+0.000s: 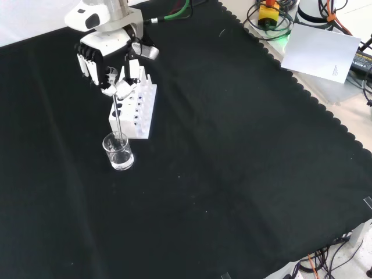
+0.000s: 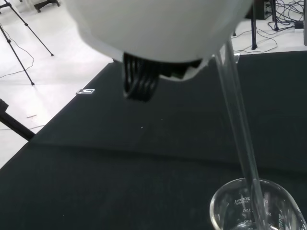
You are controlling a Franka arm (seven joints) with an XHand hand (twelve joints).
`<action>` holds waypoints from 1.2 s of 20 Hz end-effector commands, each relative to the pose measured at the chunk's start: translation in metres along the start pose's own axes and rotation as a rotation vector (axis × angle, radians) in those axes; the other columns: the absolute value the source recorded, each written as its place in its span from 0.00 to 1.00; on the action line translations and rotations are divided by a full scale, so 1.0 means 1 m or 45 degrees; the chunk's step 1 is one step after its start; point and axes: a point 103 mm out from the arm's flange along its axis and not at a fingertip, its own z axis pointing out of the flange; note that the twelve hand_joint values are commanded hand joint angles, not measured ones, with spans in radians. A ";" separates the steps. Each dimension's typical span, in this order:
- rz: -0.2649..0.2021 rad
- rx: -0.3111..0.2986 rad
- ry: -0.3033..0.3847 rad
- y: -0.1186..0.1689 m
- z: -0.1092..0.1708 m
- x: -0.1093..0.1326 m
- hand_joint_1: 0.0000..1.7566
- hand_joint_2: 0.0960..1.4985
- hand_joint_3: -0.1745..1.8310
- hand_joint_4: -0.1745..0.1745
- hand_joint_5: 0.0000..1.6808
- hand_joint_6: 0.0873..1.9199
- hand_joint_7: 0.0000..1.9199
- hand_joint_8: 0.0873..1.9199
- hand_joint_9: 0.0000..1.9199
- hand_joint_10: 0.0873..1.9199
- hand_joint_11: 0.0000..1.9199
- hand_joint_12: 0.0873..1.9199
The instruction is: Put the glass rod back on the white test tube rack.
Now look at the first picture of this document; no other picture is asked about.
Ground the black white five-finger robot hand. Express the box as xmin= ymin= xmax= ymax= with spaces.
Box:
xmin=64 ymin=0 xmax=160 ymax=99

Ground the clear glass rod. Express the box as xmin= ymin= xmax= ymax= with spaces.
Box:
xmin=112 ymin=94 xmax=123 ymax=148

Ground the white test tube rack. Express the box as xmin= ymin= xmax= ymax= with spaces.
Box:
xmin=108 ymin=66 xmax=159 ymax=140

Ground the clear glass beaker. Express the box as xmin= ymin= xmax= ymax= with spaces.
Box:
xmin=102 ymin=132 xmax=135 ymax=171

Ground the black bench cloth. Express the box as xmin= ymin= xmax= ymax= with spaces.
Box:
xmin=0 ymin=0 xmax=372 ymax=279

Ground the yellow stop button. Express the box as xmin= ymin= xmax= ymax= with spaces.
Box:
xmin=257 ymin=0 xmax=281 ymax=28

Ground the black power adapter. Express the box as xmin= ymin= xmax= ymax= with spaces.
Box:
xmin=350 ymin=48 xmax=372 ymax=73

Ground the green cable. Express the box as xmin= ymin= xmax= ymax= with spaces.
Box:
xmin=150 ymin=0 xmax=190 ymax=23

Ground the dark coiled cable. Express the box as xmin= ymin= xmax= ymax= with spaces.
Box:
xmin=246 ymin=0 xmax=295 ymax=41

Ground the thin orange cable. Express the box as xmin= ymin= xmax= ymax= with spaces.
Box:
xmin=307 ymin=254 xmax=320 ymax=279

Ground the black floor cable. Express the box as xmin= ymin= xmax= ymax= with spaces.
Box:
xmin=290 ymin=238 xmax=372 ymax=279

